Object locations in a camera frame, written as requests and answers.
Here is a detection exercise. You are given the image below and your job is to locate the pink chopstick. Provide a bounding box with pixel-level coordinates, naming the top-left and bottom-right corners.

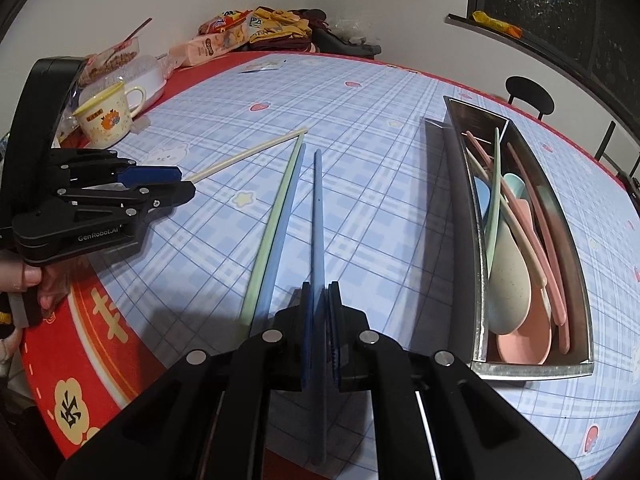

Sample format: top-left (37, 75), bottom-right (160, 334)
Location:
top-left (517, 202), bottom-right (566, 323)
top-left (506, 142), bottom-right (572, 353)

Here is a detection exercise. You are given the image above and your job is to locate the black metal frame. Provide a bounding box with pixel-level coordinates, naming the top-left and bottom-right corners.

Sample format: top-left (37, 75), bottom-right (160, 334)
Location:
top-left (595, 120), bottom-right (640, 181)

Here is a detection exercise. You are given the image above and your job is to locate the green chopstick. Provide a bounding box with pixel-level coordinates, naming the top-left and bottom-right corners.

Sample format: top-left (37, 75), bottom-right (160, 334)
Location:
top-left (239, 132), bottom-right (307, 328)
top-left (484, 127), bottom-right (502, 273)

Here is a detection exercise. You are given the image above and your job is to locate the black chair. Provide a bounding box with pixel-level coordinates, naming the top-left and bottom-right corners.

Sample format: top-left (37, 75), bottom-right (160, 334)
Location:
top-left (505, 76), bottom-right (555, 121)

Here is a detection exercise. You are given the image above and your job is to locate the pink snack packet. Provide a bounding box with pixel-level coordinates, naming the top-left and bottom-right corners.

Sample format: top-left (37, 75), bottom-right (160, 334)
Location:
top-left (169, 25), bottom-right (251, 68)

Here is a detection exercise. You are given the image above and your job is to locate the pink spoon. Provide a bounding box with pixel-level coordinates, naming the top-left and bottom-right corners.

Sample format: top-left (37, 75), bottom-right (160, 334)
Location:
top-left (495, 200), bottom-right (553, 365)

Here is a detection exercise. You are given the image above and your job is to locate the metal utensil tray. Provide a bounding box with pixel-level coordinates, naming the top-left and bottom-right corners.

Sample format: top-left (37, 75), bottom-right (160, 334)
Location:
top-left (424, 95), bottom-right (596, 380)

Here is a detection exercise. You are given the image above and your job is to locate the dark window sill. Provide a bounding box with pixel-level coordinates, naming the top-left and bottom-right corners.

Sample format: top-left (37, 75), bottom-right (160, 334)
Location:
top-left (446, 12), bottom-right (640, 131)

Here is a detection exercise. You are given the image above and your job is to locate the blue chopstick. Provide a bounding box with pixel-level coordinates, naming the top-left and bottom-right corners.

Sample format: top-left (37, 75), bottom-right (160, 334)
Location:
top-left (309, 149), bottom-right (330, 467)
top-left (252, 144), bottom-right (307, 333)

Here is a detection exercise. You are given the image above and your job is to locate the cream cup yellow rim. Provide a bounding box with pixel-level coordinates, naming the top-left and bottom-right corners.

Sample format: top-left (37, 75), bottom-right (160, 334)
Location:
top-left (72, 80), bottom-right (147, 150)

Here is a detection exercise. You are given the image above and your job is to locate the blue spoon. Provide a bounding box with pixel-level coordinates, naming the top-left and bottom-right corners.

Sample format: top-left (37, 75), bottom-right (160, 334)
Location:
top-left (472, 177), bottom-right (493, 233)

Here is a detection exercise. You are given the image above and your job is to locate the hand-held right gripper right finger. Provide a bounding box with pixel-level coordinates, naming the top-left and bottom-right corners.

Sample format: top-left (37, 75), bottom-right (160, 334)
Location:
top-left (326, 281), bottom-right (584, 480)

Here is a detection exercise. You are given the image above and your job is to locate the beige spoon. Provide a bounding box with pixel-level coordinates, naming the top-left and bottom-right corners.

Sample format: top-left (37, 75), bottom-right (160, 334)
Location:
top-left (467, 150), bottom-right (532, 335)

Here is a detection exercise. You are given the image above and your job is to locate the yellow packet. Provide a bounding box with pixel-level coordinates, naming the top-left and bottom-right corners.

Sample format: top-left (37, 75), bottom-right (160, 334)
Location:
top-left (472, 10), bottom-right (522, 38)

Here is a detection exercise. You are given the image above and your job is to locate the orange snack bag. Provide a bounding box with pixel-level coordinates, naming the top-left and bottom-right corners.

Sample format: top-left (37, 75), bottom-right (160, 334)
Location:
top-left (198, 10), bottom-right (253, 36)

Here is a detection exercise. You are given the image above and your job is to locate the blue plaid table mat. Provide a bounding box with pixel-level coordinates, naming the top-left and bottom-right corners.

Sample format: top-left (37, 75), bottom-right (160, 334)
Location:
top-left (75, 52), bottom-right (640, 471)

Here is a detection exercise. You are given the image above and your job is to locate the clear plastic bag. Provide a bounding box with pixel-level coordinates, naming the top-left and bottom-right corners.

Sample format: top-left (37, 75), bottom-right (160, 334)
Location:
top-left (330, 17), bottom-right (372, 46)

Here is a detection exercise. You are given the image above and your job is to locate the person's left hand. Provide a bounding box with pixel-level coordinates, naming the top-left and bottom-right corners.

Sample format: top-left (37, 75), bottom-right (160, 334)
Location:
top-left (0, 254), bottom-right (72, 312)

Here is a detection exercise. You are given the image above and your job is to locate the clear food container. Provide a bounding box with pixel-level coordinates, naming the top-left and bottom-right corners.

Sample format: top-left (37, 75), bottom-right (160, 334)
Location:
top-left (80, 40), bottom-right (141, 86)

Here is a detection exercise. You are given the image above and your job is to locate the yellow garment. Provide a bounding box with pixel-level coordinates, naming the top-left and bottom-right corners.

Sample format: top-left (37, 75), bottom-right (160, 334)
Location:
top-left (247, 6), bottom-right (313, 44)

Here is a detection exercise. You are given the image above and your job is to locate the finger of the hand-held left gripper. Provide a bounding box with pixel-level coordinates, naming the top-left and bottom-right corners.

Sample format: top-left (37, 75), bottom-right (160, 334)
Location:
top-left (49, 151), bottom-right (183, 189)
top-left (56, 181), bottom-right (198, 222)

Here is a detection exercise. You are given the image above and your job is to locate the red stick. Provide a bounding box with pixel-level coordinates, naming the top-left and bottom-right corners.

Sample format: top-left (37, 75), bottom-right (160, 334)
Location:
top-left (112, 17), bottom-right (153, 54)

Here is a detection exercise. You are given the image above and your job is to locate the white plastic container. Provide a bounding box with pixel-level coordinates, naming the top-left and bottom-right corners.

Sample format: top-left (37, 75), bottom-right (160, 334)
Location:
top-left (77, 52), bottom-right (169, 111)

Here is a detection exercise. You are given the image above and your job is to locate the dark framed window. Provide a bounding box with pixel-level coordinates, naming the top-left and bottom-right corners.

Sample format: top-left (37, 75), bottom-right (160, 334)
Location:
top-left (467, 0), bottom-right (640, 126)

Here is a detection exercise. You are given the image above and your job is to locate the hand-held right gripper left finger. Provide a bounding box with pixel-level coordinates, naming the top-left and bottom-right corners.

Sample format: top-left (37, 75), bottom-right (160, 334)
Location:
top-left (56, 283), bottom-right (316, 480)

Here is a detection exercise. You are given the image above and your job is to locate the white paper tag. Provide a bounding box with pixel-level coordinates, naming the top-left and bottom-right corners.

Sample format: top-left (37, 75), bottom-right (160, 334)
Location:
top-left (239, 57), bottom-right (287, 75)

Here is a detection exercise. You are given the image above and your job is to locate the teal spoon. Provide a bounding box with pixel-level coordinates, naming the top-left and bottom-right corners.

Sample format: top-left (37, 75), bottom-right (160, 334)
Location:
top-left (501, 172), bottom-right (531, 211)

